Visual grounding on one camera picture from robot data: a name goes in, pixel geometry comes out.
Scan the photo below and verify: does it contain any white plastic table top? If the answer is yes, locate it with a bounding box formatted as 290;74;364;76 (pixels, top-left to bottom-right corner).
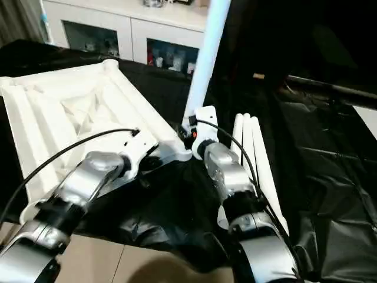
0;59;193;226

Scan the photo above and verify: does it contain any black work mat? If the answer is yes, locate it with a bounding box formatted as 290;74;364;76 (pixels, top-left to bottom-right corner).
0;24;377;283

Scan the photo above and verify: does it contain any white cabinet with glass doors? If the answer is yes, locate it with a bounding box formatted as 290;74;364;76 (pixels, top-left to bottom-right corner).
41;0;208;77

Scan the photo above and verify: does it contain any black metal bar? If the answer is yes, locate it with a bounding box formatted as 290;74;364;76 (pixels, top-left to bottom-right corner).
286;74;377;108

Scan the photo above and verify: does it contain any grey curtain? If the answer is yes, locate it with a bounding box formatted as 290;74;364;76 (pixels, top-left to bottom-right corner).
0;0;45;45

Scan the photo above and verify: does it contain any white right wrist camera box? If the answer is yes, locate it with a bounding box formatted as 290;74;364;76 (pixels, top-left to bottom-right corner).
190;106;217;142

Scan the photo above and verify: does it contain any black left wrist camera cable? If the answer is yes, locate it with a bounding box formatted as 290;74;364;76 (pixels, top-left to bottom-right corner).
0;128;141;225

